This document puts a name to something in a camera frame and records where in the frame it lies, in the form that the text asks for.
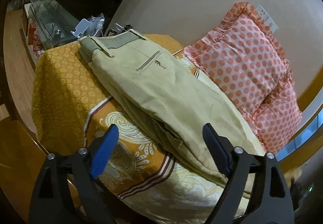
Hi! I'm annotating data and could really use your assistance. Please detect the khaki beige pants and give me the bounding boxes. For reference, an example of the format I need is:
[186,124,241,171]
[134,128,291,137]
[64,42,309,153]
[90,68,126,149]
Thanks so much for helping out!
[79,30,265,186]

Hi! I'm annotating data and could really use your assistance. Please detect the right polka dot pillow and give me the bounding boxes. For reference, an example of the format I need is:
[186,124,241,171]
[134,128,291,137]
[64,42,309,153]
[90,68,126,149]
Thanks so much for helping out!
[250,74,302,154]

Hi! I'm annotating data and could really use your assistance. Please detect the polka dot pillow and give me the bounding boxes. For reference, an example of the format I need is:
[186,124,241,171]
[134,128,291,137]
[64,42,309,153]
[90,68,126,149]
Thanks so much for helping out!
[183,2,296,117]
[250,74,302,154]

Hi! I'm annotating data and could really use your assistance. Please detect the yellow paisley bed sheet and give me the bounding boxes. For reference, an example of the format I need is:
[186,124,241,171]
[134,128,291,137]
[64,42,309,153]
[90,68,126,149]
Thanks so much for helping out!
[32,42,223,223]

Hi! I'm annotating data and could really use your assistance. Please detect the left polka dot pillow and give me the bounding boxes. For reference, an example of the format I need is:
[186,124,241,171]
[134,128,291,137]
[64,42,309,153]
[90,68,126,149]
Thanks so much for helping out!
[183,2,296,117]

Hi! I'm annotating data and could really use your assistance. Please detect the glass top side table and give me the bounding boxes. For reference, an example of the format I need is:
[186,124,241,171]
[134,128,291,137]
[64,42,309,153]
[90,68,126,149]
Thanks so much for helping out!
[28,0,79,50]

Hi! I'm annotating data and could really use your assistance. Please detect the white device on table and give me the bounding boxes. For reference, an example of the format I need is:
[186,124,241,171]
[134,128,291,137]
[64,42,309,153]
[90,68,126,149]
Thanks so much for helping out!
[71,14,105,39]

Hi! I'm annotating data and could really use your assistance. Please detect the window with wooden frame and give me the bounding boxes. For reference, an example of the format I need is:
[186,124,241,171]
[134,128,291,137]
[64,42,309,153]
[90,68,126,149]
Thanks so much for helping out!
[279,69,322,173]

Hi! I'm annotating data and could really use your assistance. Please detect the white wall socket plate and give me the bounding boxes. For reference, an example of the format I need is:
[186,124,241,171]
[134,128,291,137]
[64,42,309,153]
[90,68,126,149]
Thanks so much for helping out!
[256,5,278,34]

